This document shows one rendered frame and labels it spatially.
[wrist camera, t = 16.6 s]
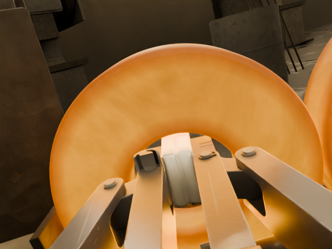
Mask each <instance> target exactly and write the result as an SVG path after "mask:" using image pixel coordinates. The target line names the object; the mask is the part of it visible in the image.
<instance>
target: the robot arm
mask: <svg viewBox="0 0 332 249"><path fill-rule="evenodd" d="M133 159H134V162H135V166H136V169H137V177H136V179H134V180H133V181H130V182H128V183H125V184H124V181H123V179H121V178H110V179H107V180H105V181H104V182H103V183H101V184H100V185H99V186H98V187H97V188H96V190H95V191H94V192H93V193H92V195H91V196H90V197H89V199H88V200H87V201H86V202H85V204H84V205H83V206H82V207H81V209H80V210H79V211H78V213H77V214H76V215H75V216H74V218H73V219H72V220H71V221H70V223H69V224H68V225H67V226H66V228H65V229H64V230H63V231H62V233H61V234H60V235H59V236H58V238H57V239H56V240H55V241H54V243H53V244H52V245H51V247H50V248H49V249H177V238H176V221H175V208H174V207H177V208H182V207H187V206H188V205H187V204H192V205H197V204H202V207H203V212H204V218H205V223H206V228H207V234H208V239H209V244H210V249H262V248H261V246H260V245H258V246H257V245H256V242H255V240H254V238H253V235H252V233H251V230H250V228H249V225H248V223H247V220H246V218H245V215H244V213H243V211H242V208H241V206H240V203H239V201H238V199H243V200H244V203H245V205H246V206H247V207H248V208H249V209H250V210H251V211H252V212H253V214H254V215H255V216H256V217H257V218H258V219H259V220H260V221H261V222H262V223H263V224H264V225H265V226H266V227H267V228H268V229H269V230H270V231H271V232H272V233H273V234H274V235H275V237H276V238H277V239H278V240H279V241H280V242H281V243H282V244H283V245H284V246H285V247H286V248H287V249H332V191H330V190H329V189H327V188H325V187H324V186H322V185H320V184H319V183H317V182H315V181H314V180H312V179H311V178H309V177H307V176H306V175H304V174H302V173H301V172H299V171H297V170H296V169H294V168H293V167H291V166H289V165H288V164H286V163H284V162H282V161H281V160H279V159H278V158H276V157H274V156H273V155H271V154H269V153H268V152H266V151H264V150H263V149H261V148H258V147H253V146H249V147H245V148H242V149H240V150H238V151H237V152H236V153H235V158H222V157H220V155H219V153H218V152H217V151H216V150H215V147H214V145H213V142H212V140H211V138H210V137H208V136H201V137H196V138H192V139H190V136H189V133H177V134H172V135H169V136H166V137H163V138H162V146H160V147H155V148H151V149H146V150H143V151H140V152H138V153H137V154H135V155H134V156H133ZM173 203H174V204H173Z"/></svg>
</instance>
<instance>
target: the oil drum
mask: <svg viewBox="0 0 332 249"><path fill-rule="evenodd" d="M209 27H210V32H211V37H212V42H213V46H215V47H219V48H222V49H225V50H228V51H231V52H234V53H237V54H240V55H243V56H245V57H247V58H250V59H252V60H254V61H256V62H258V63H260V64H261V65H263V66H265V67H266V68H268V69H270V70H271V71H272V72H274V73H275V74H277V75H278V76H279V77H280V78H282V79H283V80H284V81H285V82H286V83H287V84H288V85H289V79H288V74H289V73H288V71H287V64H286V57H285V50H284V43H283V41H284V40H283V36H282V29H281V22H280V15H279V8H278V5H276V4H272V5H268V6H264V7H262V6H259V7H255V8H254V9H252V10H248V11H244V12H240V13H237V14H233V15H229V16H226V17H222V18H219V19H216V20H213V21H210V23H209Z"/></svg>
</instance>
